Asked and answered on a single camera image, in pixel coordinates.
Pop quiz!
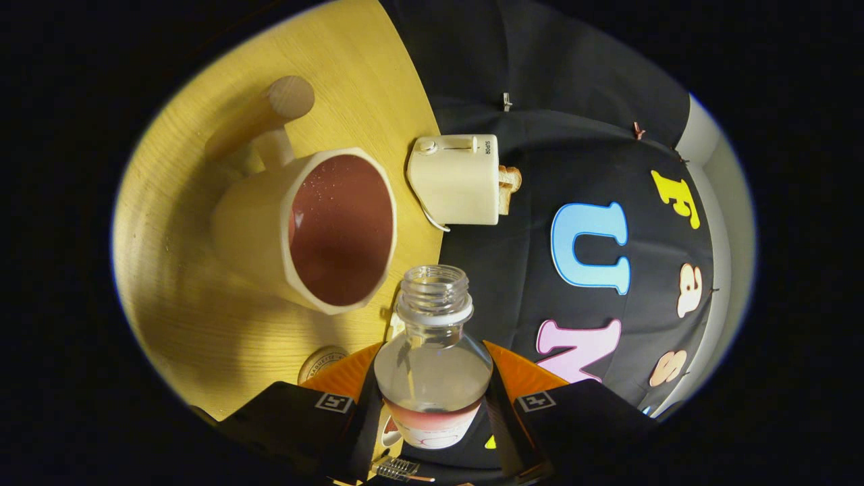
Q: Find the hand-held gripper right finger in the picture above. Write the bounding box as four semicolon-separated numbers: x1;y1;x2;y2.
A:
483;340;659;483

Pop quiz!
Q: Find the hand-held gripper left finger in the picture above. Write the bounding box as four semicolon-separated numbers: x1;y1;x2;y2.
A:
216;342;385;483

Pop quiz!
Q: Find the round wooden coaster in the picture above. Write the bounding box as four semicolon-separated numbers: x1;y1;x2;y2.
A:
298;346;350;385

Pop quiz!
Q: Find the clear juice bottle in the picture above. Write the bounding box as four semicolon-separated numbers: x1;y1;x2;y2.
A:
373;265;494;450

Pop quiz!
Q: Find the cream cup with wooden handle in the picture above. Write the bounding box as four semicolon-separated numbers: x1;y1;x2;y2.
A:
206;76;398;316

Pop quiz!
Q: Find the wooden table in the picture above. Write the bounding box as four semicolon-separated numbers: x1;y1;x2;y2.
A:
111;0;443;423

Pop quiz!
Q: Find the black backdrop cloth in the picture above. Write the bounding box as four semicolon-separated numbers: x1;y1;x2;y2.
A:
378;0;716;473

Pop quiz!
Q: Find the white toaster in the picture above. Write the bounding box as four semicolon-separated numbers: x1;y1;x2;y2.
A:
407;134;500;225

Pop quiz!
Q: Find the small wire basket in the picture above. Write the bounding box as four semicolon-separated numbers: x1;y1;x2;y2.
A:
371;456;436;483

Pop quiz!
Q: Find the white toaster cable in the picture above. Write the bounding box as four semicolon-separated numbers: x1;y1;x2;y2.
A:
420;196;452;233

